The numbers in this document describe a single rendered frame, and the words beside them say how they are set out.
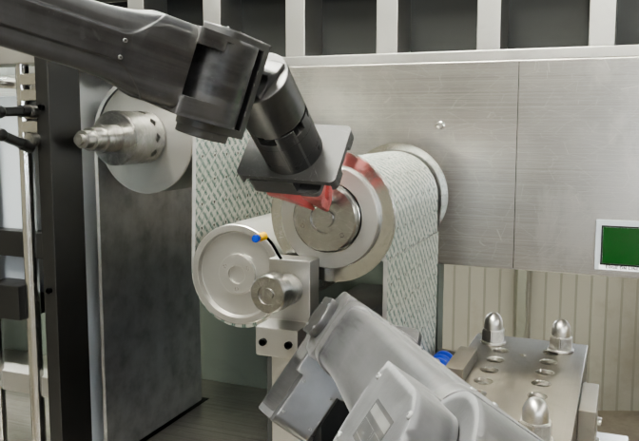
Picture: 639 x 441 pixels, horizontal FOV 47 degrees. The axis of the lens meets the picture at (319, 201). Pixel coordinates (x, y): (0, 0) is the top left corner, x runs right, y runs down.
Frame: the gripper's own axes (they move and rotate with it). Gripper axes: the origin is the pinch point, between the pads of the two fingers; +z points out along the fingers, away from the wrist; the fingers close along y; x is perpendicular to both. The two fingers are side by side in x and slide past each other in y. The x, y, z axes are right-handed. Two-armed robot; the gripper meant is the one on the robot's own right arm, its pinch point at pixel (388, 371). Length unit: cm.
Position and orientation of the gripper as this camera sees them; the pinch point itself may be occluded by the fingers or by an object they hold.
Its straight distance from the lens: 85.9
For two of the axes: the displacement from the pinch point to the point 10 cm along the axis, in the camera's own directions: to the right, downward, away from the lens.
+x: 2.0, -9.2, 3.5
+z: 3.3, 3.9, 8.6
